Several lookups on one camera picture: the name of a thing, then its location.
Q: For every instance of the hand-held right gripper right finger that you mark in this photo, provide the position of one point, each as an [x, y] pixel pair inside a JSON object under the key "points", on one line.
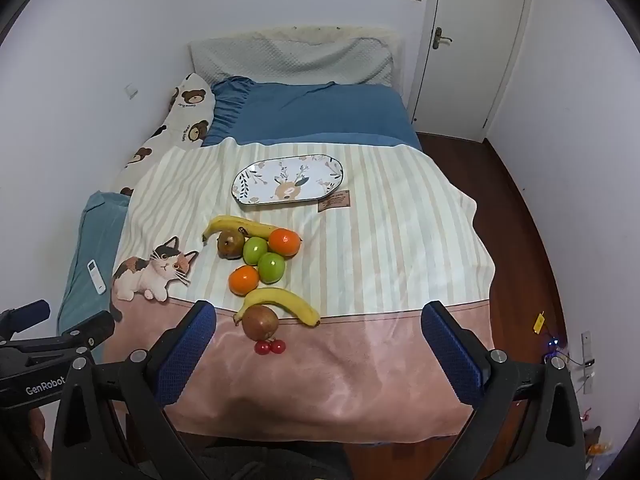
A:
{"points": [[450, 350]]}

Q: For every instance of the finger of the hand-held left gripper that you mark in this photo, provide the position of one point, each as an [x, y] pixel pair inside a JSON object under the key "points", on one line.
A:
{"points": [[27, 315], [92, 327]]}

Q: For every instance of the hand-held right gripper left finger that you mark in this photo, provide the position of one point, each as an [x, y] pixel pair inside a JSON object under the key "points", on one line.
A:
{"points": [[190, 345]]}

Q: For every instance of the red apple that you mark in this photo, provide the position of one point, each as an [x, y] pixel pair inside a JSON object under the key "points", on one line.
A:
{"points": [[260, 322]]}

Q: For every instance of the orange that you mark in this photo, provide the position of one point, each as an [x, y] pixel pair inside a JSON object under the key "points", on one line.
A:
{"points": [[285, 241], [243, 280]]}

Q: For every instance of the brown green pear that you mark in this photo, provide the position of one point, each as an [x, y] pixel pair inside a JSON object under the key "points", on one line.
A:
{"points": [[230, 246]]}

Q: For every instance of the yellow banana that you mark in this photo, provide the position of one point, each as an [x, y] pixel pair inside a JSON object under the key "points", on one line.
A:
{"points": [[235, 223], [290, 302]]}

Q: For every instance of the green apple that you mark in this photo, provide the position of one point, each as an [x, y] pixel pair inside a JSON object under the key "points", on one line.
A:
{"points": [[255, 251], [271, 266]]}

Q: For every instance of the oval floral ceramic plate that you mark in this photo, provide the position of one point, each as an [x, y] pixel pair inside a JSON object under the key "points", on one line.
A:
{"points": [[287, 180]]}

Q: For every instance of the person's left hand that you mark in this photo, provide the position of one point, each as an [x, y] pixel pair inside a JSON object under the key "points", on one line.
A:
{"points": [[35, 435]]}

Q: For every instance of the white remote control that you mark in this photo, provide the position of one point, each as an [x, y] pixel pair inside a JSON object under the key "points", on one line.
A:
{"points": [[97, 276]]}

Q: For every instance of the red cherry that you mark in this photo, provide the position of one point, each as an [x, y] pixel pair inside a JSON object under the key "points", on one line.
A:
{"points": [[278, 346], [261, 348]]}

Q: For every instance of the yellow tag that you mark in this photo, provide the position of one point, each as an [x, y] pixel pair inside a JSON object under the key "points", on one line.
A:
{"points": [[539, 323]]}

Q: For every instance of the striped cat print blanket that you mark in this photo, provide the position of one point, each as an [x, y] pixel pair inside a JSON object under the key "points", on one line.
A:
{"points": [[375, 250]]}

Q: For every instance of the white power strip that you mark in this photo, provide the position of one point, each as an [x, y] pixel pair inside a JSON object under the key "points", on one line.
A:
{"points": [[587, 360]]}

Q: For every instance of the white bear print pillow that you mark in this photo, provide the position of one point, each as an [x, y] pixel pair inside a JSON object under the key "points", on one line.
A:
{"points": [[185, 110]]}

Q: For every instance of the blue bed sheet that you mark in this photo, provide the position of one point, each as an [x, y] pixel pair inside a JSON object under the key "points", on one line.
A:
{"points": [[325, 110]]}

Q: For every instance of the white door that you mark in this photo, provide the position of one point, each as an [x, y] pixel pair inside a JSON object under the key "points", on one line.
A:
{"points": [[475, 60]]}

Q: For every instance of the grey quilted pillow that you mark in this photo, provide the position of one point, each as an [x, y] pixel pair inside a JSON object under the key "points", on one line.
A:
{"points": [[300, 55]]}

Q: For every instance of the white wall socket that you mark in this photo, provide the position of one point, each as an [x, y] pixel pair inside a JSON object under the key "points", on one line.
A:
{"points": [[132, 91]]}

